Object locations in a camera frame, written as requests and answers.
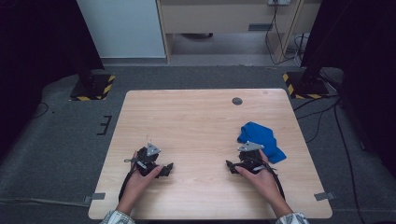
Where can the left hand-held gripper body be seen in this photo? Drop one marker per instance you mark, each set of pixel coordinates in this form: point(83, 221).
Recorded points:
point(148, 155)

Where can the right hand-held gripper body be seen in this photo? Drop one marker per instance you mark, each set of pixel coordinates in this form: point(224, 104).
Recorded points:
point(250, 155)

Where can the blue cloth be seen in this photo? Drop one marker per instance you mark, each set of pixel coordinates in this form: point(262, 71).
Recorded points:
point(260, 137)

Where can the person's left hand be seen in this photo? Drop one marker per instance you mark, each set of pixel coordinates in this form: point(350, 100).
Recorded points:
point(137, 186)

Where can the person's right hand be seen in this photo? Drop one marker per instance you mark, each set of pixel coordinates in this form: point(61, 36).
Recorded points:
point(264, 183)

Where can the grey round table grommet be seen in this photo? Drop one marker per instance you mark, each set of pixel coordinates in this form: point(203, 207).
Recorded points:
point(237, 101)

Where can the grey tape piece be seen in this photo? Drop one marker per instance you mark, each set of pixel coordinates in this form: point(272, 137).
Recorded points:
point(324, 196)
point(97, 196)

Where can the black stand base striped edge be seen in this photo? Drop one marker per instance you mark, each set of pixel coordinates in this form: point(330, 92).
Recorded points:
point(306, 87)
point(93, 88)

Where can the white cabinet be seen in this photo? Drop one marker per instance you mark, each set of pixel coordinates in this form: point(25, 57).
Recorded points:
point(124, 28)

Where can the black curtain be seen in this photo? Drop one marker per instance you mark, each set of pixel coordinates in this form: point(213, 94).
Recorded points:
point(37, 62)
point(358, 62)

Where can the light wooden desk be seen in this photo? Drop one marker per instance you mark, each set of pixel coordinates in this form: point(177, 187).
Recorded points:
point(211, 18)

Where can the white power strip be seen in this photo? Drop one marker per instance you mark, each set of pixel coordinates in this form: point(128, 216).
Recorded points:
point(279, 2)

